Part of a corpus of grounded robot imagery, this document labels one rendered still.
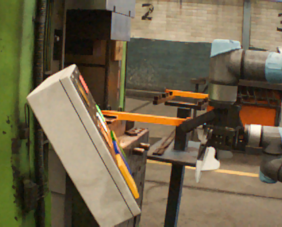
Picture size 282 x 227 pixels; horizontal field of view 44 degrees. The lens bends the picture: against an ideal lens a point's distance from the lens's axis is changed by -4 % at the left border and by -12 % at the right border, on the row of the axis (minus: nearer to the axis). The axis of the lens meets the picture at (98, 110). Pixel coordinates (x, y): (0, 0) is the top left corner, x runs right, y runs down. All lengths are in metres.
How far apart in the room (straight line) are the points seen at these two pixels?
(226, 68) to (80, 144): 0.43
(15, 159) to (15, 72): 0.25
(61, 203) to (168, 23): 8.35
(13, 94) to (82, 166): 0.45
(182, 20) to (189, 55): 0.85
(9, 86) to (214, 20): 8.05
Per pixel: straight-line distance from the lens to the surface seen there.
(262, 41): 8.86
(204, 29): 8.90
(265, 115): 4.86
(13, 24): 1.04
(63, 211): 0.84
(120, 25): 1.31
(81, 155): 0.63
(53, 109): 0.61
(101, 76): 1.62
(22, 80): 1.04
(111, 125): 1.31
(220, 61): 0.90
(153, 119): 1.32
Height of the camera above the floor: 1.25
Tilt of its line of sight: 10 degrees down
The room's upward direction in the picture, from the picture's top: 3 degrees clockwise
